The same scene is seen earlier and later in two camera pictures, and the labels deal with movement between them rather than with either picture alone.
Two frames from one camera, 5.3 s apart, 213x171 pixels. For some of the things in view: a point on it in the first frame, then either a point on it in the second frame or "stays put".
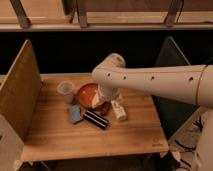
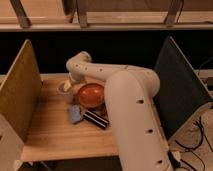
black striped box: x=96 y=119 stays put
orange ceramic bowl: x=86 y=94 stays put
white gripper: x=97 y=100 → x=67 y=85
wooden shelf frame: x=105 y=15 stays put
